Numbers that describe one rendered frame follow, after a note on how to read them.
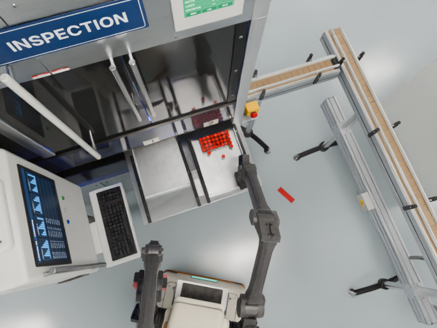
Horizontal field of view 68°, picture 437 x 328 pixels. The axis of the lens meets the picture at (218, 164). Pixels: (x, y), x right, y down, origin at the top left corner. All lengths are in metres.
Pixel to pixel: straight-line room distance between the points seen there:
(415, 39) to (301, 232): 2.22
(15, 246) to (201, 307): 0.70
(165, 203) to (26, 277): 0.83
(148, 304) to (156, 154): 0.96
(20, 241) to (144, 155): 0.87
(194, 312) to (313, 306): 1.61
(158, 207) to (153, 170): 0.21
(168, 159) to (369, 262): 1.86
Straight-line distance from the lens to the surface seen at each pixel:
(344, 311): 2.93
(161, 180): 1.88
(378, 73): 3.52
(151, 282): 1.26
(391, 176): 2.12
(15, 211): 1.35
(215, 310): 1.39
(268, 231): 1.26
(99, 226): 2.00
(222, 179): 1.86
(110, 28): 1.00
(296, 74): 2.12
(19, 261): 1.32
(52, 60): 1.09
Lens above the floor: 2.70
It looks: 75 degrees down
